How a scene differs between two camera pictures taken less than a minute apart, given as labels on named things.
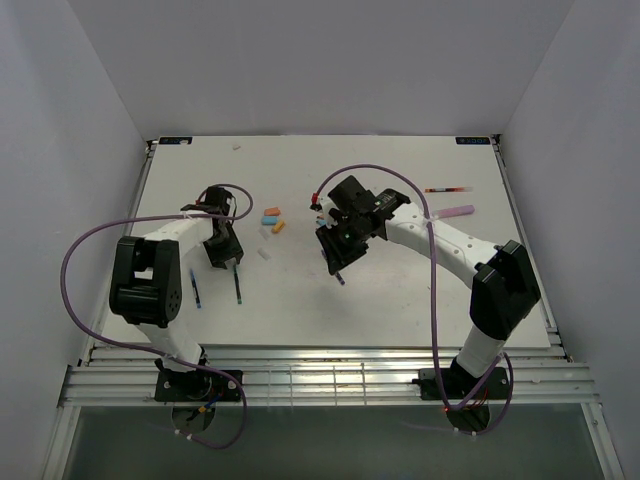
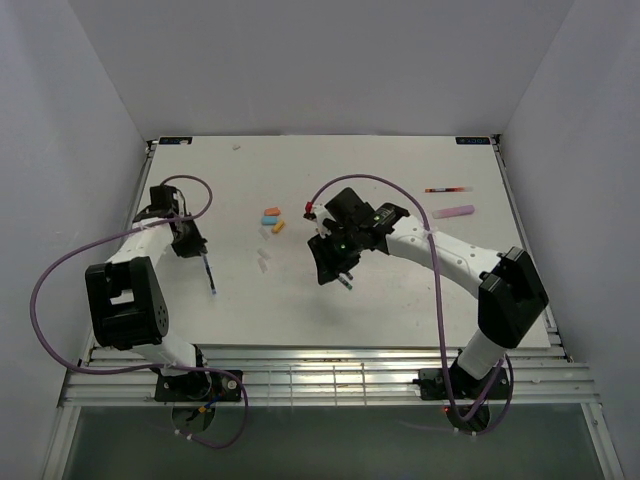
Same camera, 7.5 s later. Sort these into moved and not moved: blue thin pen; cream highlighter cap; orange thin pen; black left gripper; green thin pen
Moved: black left gripper; blue thin pen; green thin pen
Not moved: orange thin pen; cream highlighter cap
